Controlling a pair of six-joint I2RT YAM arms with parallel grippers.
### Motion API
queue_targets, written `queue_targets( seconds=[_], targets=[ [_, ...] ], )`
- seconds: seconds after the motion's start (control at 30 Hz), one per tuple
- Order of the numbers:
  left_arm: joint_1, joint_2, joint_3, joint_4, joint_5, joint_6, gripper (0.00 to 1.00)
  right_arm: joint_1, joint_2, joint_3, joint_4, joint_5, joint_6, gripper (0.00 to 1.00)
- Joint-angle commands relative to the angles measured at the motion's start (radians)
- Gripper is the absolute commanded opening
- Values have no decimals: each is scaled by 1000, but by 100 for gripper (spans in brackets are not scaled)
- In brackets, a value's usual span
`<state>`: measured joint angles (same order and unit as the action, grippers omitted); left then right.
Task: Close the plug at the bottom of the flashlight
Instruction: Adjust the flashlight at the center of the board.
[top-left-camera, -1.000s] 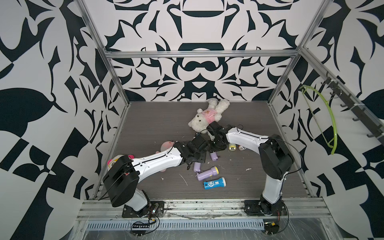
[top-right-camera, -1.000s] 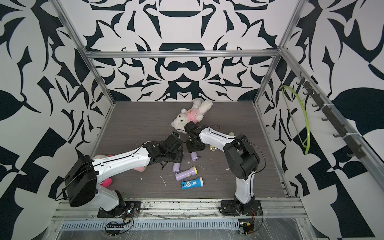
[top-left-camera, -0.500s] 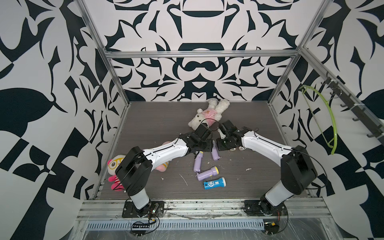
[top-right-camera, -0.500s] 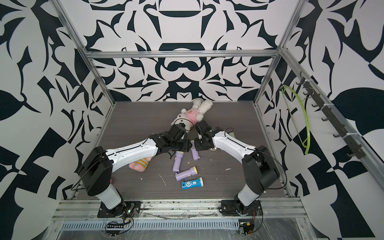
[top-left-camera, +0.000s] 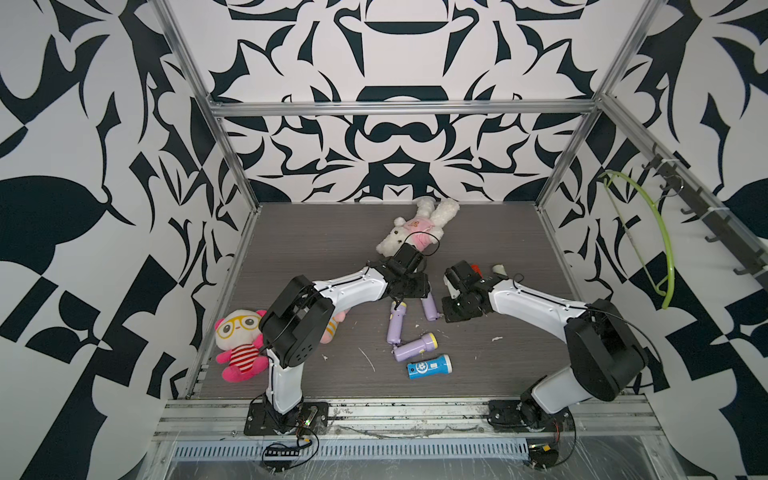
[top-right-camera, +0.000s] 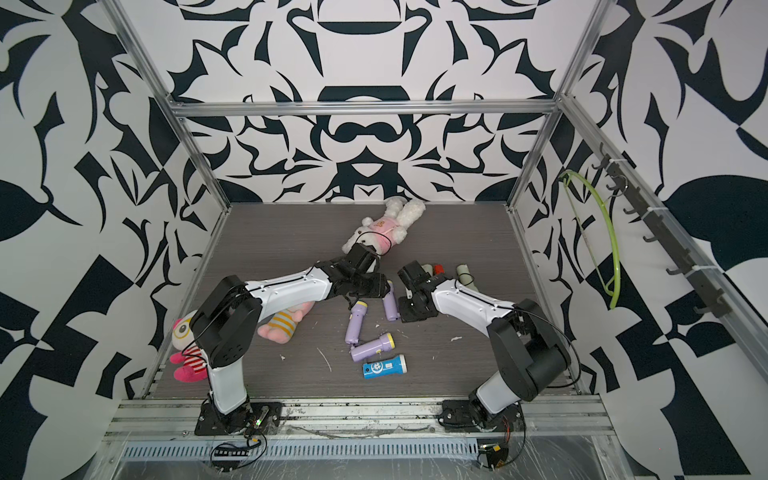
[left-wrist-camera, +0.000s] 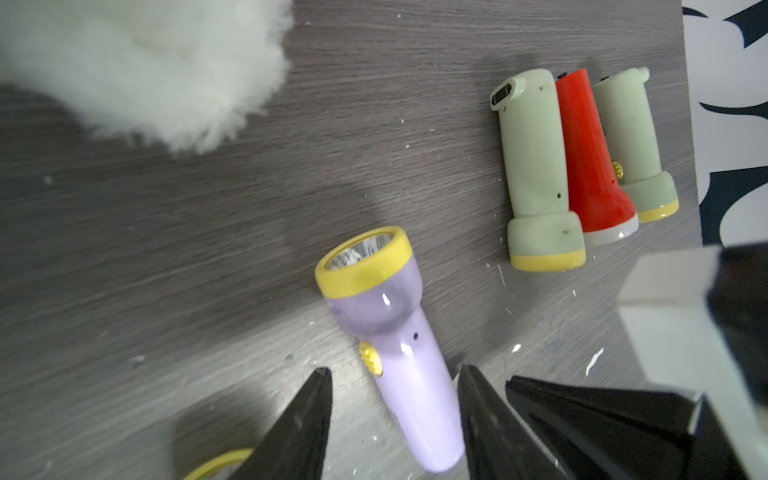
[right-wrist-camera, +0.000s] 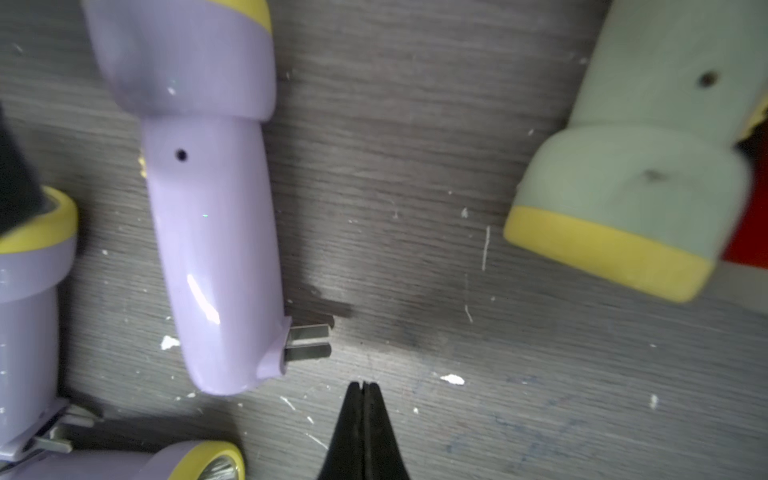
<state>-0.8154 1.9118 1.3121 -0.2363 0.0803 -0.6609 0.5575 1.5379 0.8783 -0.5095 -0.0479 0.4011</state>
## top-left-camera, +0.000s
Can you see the pink striped plush pig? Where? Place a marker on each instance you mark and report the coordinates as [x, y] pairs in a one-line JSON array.
[[332, 327]]

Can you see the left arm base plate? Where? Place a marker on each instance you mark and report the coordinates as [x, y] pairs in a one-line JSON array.
[[263, 419]]

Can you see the green flashlight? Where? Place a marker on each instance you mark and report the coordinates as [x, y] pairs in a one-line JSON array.
[[499, 270]]

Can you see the purple flashlight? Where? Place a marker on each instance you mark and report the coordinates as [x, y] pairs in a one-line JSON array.
[[430, 308], [395, 326]]

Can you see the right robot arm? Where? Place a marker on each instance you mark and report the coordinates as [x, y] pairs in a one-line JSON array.
[[604, 353]]

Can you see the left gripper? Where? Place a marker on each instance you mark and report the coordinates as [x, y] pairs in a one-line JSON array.
[[423, 286]]

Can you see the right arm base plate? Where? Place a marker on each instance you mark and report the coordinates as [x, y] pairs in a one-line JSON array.
[[516, 415]]

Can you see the white teddy bear pink shirt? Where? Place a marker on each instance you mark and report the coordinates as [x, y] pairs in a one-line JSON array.
[[426, 228]]

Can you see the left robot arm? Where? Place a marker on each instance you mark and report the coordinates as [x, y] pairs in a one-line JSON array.
[[296, 320]]

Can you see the blue flashlight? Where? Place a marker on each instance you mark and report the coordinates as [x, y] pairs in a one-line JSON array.
[[440, 365]]

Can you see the purple flashlight lying sideways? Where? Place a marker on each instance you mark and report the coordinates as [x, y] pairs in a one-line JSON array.
[[426, 343]]

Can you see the green hoop on wall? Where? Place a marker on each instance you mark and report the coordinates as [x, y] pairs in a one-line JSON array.
[[664, 287]]

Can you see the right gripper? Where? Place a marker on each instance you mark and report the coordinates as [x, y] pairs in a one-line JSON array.
[[448, 314]]

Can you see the panda plush pink striped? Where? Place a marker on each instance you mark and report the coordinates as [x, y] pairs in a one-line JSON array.
[[240, 340]]

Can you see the black hook rack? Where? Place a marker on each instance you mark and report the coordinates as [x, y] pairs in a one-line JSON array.
[[701, 204]]

